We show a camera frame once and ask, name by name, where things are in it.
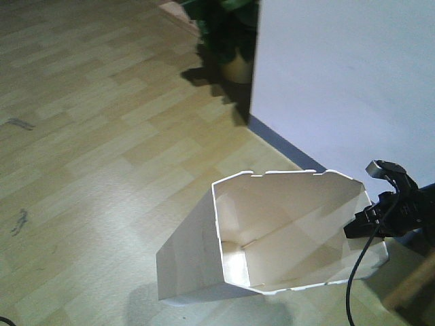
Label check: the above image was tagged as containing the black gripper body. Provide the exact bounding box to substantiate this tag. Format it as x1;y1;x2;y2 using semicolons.
374;177;434;238

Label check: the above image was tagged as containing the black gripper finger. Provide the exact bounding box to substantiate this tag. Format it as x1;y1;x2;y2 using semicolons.
353;206;377;224
343;222;379;239

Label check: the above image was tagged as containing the white paper trash bin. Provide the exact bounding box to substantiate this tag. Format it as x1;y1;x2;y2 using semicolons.
156;170;389;306

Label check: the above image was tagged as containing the potted green plant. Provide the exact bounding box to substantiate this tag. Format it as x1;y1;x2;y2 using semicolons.
181;0;260;84

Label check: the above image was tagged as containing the black camera cable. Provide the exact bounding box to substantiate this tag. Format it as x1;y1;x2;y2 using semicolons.
345;176;400;326

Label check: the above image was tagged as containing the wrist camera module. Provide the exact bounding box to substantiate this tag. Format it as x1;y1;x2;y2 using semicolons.
366;160;406;179

